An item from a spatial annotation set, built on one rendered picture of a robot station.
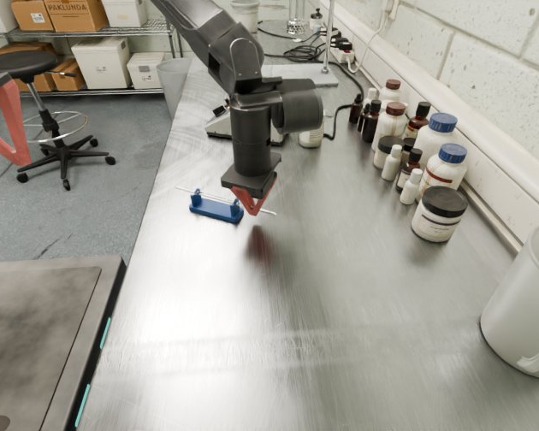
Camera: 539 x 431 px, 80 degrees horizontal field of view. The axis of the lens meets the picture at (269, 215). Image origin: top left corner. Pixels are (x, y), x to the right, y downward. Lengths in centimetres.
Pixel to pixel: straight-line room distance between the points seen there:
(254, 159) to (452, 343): 36
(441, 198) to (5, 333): 106
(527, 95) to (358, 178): 31
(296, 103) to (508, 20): 46
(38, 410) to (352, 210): 80
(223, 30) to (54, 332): 85
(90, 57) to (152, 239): 262
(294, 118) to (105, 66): 271
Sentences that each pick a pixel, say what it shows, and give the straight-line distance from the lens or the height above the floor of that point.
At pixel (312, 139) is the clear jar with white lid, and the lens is 78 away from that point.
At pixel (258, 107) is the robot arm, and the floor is 97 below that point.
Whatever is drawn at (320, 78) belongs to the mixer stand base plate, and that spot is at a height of 76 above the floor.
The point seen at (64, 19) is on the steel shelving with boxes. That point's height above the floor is 64.
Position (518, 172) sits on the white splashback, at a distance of 67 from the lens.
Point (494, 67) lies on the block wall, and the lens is 80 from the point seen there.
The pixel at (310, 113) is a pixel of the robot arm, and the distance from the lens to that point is 47.
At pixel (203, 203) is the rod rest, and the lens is 62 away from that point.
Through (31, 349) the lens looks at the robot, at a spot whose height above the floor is 36.
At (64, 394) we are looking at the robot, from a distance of 95.
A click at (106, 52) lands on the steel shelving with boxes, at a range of 305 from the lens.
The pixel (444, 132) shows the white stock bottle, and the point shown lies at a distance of 70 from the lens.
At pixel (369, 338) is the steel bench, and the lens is 47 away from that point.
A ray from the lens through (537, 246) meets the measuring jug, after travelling 51.
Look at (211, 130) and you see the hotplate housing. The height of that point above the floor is 77.
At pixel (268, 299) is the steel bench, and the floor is 75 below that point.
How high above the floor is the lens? 115
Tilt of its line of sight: 42 degrees down
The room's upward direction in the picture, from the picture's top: straight up
